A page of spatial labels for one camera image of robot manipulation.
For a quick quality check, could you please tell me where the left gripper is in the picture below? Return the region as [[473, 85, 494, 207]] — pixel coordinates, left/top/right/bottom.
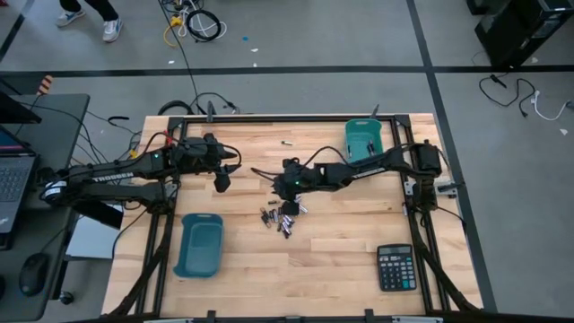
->
[[172, 133, 242, 177]]

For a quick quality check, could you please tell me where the green plastic bin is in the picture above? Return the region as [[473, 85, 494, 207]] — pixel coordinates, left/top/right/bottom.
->
[[344, 118, 386, 165]]

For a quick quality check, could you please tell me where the dark blue plastic bin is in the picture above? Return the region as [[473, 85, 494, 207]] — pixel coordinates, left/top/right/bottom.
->
[[173, 213, 225, 279]]

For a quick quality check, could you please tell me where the black desk calculator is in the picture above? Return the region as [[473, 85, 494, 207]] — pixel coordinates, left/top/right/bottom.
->
[[376, 243, 418, 292]]

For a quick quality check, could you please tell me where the black desk leg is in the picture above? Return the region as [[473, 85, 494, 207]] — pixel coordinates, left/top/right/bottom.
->
[[74, 201, 126, 231]]

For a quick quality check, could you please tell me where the grey side desk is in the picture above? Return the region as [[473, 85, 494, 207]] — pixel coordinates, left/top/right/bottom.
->
[[0, 92, 91, 322]]

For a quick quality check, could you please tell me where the person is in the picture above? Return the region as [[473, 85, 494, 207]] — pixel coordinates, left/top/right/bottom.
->
[[56, 0, 125, 45]]

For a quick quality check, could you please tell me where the orange black striped marker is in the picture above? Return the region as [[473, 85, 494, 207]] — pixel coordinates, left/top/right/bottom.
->
[[36, 74, 55, 97]]

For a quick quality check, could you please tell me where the grey laptop computer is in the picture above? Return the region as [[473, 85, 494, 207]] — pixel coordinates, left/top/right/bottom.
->
[[0, 125, 38, 235]]

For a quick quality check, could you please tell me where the black desk monitor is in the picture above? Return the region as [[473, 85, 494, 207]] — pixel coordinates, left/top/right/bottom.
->
[[0, 91, 43, 126]]

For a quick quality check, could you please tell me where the black computer mouse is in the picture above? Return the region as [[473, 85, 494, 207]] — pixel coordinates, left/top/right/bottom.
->
[[18, 252, 50, 298]]

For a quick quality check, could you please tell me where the black computer tower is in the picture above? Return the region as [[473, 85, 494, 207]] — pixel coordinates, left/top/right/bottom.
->
[[465, 0, 574, 69]]

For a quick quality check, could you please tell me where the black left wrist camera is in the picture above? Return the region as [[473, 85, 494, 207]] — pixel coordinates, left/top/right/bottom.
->
[[213, 172, 232, 195]]

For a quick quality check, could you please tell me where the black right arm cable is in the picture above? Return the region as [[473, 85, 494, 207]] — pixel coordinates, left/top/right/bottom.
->
[[250, 145, 346, 181]]

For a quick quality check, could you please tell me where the black metal table frame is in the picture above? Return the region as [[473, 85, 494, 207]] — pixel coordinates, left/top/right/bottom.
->
[[105, 114, 483, 323]]

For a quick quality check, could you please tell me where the black cable bundle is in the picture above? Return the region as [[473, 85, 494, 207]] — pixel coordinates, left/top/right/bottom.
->
[[156, 92, 241, 117]]

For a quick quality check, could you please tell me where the long black floor cable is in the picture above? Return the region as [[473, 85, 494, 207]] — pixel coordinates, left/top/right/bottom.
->
[[156, 0, 202, 114]]

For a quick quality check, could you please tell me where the black coiled floor cable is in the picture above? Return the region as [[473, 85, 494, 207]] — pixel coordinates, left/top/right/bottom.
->
[[185, 9, 222, 43]]

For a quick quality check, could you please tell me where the yellow floor cable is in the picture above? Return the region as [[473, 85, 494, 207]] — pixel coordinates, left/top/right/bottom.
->
[[161, 14, 186, 48]]

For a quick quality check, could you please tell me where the black floor cable with plug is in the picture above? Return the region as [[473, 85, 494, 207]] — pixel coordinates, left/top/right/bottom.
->
[[478, 74, 537, 119]]

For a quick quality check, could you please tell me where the white floor cable with plug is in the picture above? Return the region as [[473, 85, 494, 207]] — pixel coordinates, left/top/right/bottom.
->
[[530, 90, 571, 122]]

